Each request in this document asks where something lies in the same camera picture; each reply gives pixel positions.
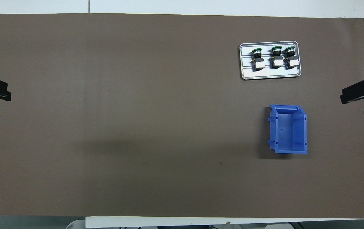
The green push button switch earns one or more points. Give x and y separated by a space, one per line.
292 63
277 63
258 65

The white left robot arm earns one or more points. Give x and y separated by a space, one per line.
75 225

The blue plastic storage bin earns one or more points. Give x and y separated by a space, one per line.
288 133

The silver metal tray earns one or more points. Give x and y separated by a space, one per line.
264 72

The brown paper table mat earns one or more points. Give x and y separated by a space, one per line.
137 95

